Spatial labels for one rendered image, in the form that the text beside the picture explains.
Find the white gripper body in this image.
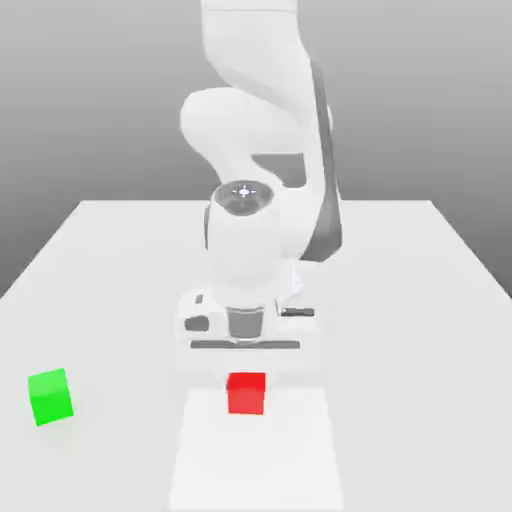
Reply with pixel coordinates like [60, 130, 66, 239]
[175, 332, 324, 378]

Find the small red cube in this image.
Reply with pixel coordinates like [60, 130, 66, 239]
[226, 371, 267, 416]

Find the small green cube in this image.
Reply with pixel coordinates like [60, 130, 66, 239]
[27, 367, 75, 428]

